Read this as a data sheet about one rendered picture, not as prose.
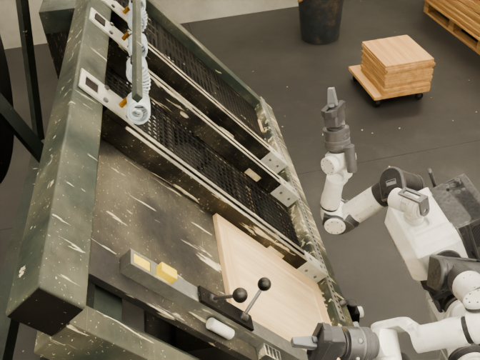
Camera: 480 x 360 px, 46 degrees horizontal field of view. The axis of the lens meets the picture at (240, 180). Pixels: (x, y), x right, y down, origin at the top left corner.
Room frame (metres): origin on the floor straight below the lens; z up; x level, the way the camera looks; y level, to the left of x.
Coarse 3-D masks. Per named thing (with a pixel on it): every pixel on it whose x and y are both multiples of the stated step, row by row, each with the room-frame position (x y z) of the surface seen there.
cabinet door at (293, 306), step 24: (216, 216) 1.40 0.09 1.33; (216, 240) 1.30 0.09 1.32; (240, 240) 1.37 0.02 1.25; (240, 264) 1.24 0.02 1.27; (264, 264) 1.34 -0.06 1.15; (288, 264) 1.44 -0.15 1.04; (288, 288) 1.30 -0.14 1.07; (312, 288) 1.40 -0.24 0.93; (264, 312) 1.09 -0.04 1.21; (288, 312) 1.17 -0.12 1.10; (312, 312) 1.26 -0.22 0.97; (288, 336) 1.05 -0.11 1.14
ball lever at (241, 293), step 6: (240, 288) 0.92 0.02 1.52; (210, 294) 0.96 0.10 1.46; (228, 294) 0.94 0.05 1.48; (234, 294) 0.91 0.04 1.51; (240, 294) 0.90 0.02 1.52; (246, 294) 0.91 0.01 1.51; (210, 300) 0.95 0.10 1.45; (216, 300) 0.95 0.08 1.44; (234, 300) 0.90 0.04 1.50; (240, 300) 0.89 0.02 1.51
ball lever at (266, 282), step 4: (260, 280) 1.02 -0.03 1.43; (264, 280) 1.02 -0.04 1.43; (268, 280) 1.02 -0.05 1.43; (260, 284) 1.01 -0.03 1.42; (264, 284) 1.01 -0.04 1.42; (268, 284) 1.01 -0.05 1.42; (260, 288) 1.01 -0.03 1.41; (264, 288) 1.01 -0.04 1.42; (268, 288) 1.01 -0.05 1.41; (260, 292) 1.01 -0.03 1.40; (256, 296) 1.00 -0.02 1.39; (252, 300) 0.99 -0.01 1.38; (252, 304) 0.98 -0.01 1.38; (248, 308) 0.98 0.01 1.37; (240, 312) 0.97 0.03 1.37; (244, 312) 0.97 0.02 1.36; (240, 316) 0.96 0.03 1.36; (244, 316) 0.96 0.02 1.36; (248, 316) 0.96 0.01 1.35; (244, 320) 0.96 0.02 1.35
